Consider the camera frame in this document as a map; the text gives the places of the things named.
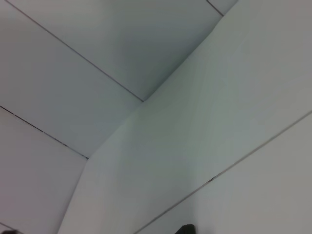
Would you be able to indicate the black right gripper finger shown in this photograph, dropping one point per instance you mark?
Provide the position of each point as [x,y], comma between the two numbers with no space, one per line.
[186,229]
[8,232]

